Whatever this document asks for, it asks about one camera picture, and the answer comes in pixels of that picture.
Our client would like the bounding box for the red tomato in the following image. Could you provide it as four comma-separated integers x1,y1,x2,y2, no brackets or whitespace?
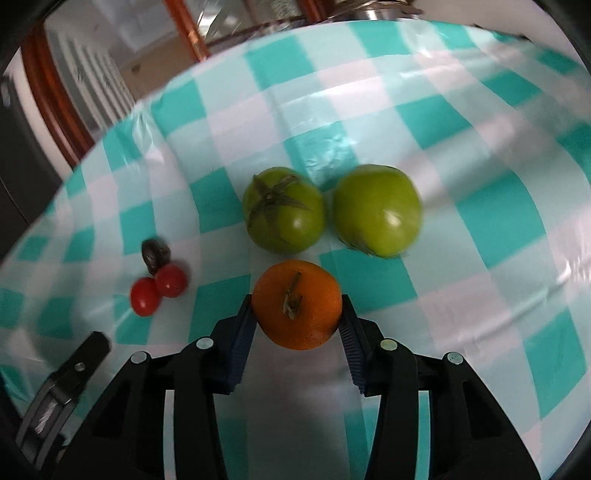
154,263,188,298
129,277,162,317

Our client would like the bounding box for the wooden glass cabinet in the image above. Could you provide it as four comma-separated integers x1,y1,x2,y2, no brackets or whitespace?
20,0,335,177

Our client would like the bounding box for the green tomato with stem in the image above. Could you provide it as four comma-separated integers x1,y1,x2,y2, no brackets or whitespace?
242,167,328,255

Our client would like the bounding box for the smooth green tomato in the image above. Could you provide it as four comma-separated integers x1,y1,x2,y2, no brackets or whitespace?
332,164,423,258

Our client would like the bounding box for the teal pink checkered tablecloth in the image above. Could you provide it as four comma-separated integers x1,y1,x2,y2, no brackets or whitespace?
1,20,590,478

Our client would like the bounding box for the dark purple passion fruit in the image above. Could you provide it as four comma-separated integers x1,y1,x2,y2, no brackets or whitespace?
141,238,171,276

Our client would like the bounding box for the orange tangerine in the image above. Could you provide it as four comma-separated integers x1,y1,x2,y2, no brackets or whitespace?
252,260,342,351

